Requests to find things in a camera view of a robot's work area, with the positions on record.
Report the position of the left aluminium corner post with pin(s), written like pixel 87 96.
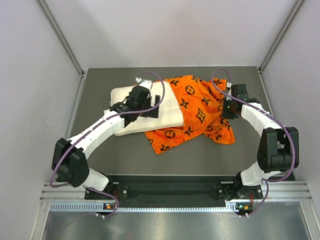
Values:
pixel 44 7

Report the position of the right aluminium corner post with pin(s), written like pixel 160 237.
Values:
pixel 293 13

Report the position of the white pillow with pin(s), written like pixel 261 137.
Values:
pixel 170 114

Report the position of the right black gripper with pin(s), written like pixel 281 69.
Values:
pixel 225 114

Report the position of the aluminium frame rail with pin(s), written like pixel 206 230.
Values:
pixel 284 191

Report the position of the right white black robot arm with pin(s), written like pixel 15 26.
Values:
pixel 278 149

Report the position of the aluminium corner post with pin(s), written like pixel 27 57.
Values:
pixel 293 13
pixel 44 7

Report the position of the grey slotted cable duct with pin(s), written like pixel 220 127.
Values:
pixel 108 207

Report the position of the orange patterned pillowcase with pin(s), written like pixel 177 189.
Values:
pixel 201 105

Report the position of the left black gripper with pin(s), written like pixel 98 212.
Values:
pixel 152 113

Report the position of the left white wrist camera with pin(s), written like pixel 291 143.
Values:
pixel 145 83

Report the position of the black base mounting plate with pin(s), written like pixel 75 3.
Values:
pixel 179 190

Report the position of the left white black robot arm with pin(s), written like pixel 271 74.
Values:
pixel 70 157

